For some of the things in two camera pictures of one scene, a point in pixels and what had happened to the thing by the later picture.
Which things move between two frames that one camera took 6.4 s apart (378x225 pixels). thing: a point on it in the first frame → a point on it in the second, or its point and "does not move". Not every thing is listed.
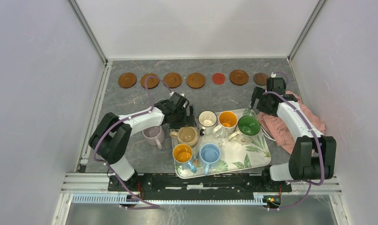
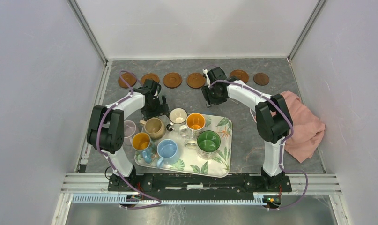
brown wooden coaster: (127, 80) does not move
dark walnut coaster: (260, 78) does not move
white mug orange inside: (227, 122) → (195, 123)
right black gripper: (257, 94) → (209, 101)
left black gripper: (183, 123) → (161, 110)
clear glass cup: (221, 133) → (191, 144)
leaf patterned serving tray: (233, 157) → (189, 160)
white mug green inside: (248, 127) → (208, 143)
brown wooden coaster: (152, 82) does not move
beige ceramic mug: (186, 135) → (154, 127)
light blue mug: (209, 153) → (167, 153)
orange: (182, 155) → (141, 142)
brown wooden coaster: (172, 80) does not move
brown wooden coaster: (239, 77) does not move
